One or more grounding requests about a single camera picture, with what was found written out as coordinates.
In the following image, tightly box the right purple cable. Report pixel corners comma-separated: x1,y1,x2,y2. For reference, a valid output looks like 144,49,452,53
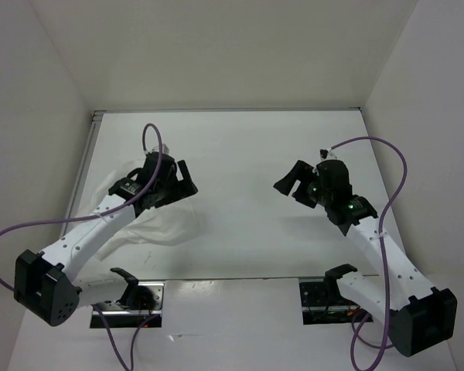
330,137,408,371

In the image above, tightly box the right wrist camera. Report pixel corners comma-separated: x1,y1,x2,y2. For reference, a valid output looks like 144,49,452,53
319,148,338,162

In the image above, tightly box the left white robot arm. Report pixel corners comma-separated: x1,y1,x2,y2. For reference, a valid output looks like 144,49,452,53
13,151,198,327

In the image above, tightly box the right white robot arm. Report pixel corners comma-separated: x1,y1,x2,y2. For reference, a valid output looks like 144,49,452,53
274,159,457,357

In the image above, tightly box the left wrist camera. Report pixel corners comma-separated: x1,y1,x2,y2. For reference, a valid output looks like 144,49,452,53
149,143,170,155

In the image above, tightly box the white fabric skirt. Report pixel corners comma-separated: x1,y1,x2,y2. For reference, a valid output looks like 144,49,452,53
85,169,202,263

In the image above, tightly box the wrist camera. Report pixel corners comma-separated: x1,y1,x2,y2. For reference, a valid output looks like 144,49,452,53
149,143,170,155
319,148,338,162

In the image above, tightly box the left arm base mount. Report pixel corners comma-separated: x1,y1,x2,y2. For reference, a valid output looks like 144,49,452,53
97,267,165,329

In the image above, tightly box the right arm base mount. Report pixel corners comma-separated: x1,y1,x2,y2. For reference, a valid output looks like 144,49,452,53
299,264,366,325

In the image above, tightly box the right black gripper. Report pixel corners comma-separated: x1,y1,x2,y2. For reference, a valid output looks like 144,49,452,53
273,159,332,208

